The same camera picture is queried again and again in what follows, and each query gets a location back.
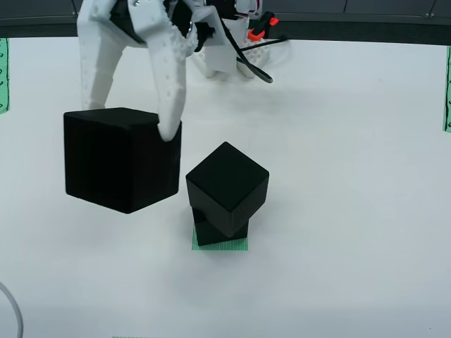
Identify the black cube block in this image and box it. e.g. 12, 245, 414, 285
192, 207, 250, 246
185, 141, 271, 239
63, 107, 183, 215

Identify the green paper strip with arrows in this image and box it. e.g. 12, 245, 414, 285
0, 37, 11, 115
442, 45, 451, 134

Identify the orange and black clamp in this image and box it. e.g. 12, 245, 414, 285
247, 11, 280, 40

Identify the green striped square marker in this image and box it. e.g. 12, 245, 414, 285
191, 234, 249, 251

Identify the camera board on white bracket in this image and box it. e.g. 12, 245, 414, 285
183, 5, 227, 53

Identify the thick black camera cable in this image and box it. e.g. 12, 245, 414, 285
220, 19, 293, 85

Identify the white cable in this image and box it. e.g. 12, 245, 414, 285
0, 281, 25, 338

